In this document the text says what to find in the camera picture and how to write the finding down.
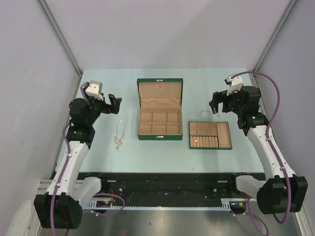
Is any purple cable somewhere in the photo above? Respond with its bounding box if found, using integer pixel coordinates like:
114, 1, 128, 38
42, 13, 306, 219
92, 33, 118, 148
50, 82, 126, 236
227, 70, 292, 236

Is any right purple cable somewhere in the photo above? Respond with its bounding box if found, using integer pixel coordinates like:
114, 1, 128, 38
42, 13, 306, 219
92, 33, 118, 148
227, 70, 292, 236

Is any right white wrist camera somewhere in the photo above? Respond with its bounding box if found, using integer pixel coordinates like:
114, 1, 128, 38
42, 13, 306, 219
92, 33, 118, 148
224, 75, 243, 96

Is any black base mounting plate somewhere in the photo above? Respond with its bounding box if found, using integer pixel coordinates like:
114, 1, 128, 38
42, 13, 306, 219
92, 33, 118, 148
50, 172, 261, 207

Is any white slotted cable duct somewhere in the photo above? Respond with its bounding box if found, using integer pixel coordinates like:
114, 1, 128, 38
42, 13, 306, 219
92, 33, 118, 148
84, 195, 247, 211

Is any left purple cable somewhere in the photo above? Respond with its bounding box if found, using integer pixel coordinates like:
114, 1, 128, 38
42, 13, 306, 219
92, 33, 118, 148
50, 82, 126, 236

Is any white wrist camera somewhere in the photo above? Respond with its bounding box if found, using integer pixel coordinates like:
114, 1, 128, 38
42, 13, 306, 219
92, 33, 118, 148
224, 75, 243, 96
85, 81, 104, 101

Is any green jewelry tray insert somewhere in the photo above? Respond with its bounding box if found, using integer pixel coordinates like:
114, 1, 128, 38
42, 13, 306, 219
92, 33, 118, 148
189, 121, 232, 150

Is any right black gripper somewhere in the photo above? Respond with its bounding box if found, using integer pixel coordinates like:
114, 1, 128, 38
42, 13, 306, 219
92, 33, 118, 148
209, 86, 245, 115

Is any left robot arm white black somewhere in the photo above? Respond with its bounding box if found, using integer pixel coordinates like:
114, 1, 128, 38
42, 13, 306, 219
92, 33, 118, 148
34, 94, 122, 230

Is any green jewelry box beige lining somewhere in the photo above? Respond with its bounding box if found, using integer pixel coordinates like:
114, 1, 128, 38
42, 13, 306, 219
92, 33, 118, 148
137, 78, 184, 141

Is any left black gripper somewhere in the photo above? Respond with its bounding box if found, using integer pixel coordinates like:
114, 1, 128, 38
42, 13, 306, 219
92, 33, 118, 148
82, 88, 121, 125

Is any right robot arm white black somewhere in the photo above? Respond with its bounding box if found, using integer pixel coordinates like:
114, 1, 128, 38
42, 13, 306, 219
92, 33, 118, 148
209, 86, 308, 214

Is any silver crystal necklace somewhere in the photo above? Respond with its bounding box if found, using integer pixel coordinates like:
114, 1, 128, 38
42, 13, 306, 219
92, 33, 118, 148
113, 118, 128, 150

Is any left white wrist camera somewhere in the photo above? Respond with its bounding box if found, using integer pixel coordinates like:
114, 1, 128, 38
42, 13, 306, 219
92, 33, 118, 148
85, 81, 104, 101

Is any aluminium frame rail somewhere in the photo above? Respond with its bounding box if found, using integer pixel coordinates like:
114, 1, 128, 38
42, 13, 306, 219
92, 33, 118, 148
36, 179, 315, 236

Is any silver bracelet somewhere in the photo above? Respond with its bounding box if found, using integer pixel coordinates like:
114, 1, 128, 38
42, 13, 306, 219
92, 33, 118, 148
197, 110, 212, 120

